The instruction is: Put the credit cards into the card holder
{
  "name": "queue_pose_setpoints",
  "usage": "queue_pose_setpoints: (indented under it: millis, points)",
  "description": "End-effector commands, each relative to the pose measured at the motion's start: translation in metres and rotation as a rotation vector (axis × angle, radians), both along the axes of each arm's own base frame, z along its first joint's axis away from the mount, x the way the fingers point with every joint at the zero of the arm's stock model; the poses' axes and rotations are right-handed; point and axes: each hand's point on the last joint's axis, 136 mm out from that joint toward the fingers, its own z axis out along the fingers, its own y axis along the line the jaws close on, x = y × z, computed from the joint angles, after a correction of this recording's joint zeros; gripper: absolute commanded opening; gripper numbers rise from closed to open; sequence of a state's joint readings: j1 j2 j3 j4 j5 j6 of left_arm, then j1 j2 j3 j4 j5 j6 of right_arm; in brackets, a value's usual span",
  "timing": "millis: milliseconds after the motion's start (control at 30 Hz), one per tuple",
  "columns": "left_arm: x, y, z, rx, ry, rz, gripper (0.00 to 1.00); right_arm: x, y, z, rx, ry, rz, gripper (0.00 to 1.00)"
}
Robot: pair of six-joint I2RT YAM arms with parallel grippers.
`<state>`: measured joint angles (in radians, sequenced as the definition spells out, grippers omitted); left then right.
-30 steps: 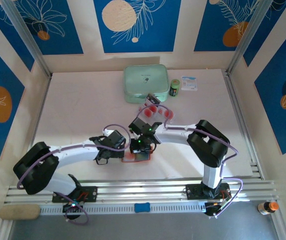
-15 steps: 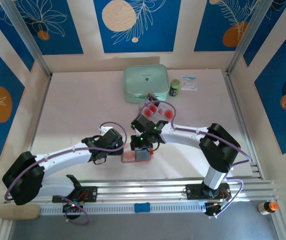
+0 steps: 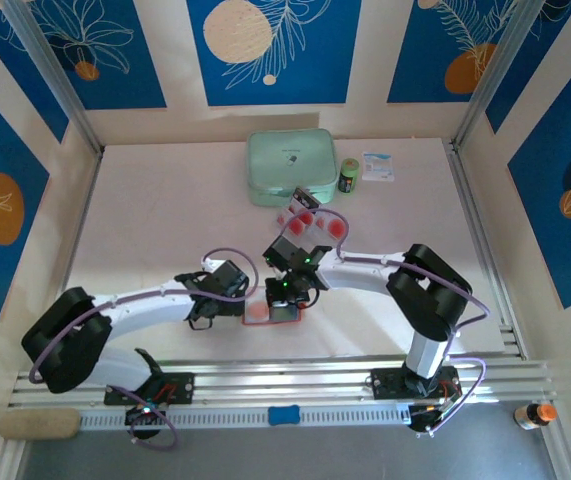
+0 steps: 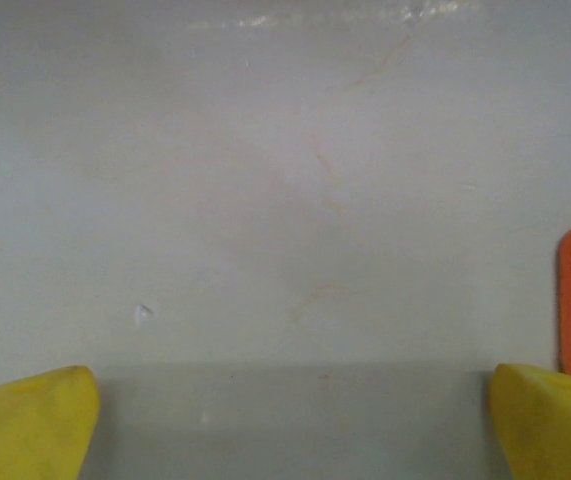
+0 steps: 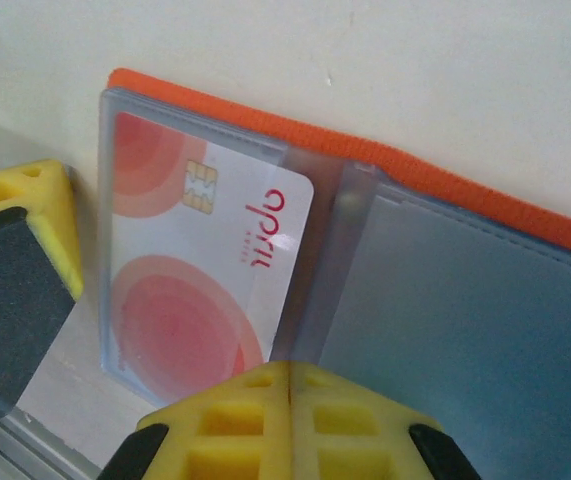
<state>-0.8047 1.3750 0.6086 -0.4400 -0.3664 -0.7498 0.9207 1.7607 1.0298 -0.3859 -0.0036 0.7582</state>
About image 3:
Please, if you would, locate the amber bottle orange cap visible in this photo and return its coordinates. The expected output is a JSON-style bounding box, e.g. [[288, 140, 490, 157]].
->
[[513, 402, 559, 431]]

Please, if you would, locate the orange card holder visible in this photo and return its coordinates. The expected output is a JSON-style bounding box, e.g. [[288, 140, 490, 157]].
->
[[241, 298, 302, 327]]

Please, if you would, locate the mint green zip pouch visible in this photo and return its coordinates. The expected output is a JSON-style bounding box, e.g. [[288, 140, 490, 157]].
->
[[245, 128, 339, 209]]

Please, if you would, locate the blue plastic clip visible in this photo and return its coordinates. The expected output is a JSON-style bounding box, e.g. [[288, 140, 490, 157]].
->
[[267, 405, 300, 427]]

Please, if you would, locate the green capped bottle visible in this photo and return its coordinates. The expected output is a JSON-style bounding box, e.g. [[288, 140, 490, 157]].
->
[[337, 157, 361, 195]]

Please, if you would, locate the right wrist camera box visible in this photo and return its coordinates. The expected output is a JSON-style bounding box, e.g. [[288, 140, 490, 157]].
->
[[263, 234, 302, 267]]

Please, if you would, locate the beige foam block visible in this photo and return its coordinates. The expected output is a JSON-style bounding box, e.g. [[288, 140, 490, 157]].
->
[[0, 408, 83, 441]]

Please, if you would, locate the white blue paper packet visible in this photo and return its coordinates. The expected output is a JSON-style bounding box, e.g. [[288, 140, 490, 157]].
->
[[361, 152, 397, 184]]

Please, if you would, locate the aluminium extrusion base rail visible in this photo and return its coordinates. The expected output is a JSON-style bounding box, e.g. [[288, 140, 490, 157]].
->
[[7, 355, 560, 411]]

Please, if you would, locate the aluminium side rail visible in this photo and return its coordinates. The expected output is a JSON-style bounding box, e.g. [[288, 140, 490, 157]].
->
[[442, 139, 529, 360]]

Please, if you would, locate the aluminium frame post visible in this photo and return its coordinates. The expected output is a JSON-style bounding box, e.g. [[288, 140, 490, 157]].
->
[[450, 0, 549, 151], [2, 0, 105, 156]]

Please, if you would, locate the black credit card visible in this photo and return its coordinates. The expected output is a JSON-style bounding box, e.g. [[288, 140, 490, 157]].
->
[[291, 186, 323, 210]]

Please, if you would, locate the clear acrylic card stand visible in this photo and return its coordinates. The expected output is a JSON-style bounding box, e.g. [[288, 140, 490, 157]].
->
[[274, 185, 350, 251]]

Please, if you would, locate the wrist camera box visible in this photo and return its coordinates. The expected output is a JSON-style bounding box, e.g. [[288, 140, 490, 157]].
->
[[200, 252, 249, 301], [263, 234, 302, 267]]

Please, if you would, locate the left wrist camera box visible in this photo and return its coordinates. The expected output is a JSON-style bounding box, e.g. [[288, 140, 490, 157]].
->
[[200, 252, 249, 301]]

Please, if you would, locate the black control box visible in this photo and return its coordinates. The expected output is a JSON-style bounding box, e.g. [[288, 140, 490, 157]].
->
[[123, 404, 169, 442], [407, 403, 449, 435]]

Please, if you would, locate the grey slotted cable duct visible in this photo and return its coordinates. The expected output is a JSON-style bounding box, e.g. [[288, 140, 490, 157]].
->
[[78, 405, 412, 431]]

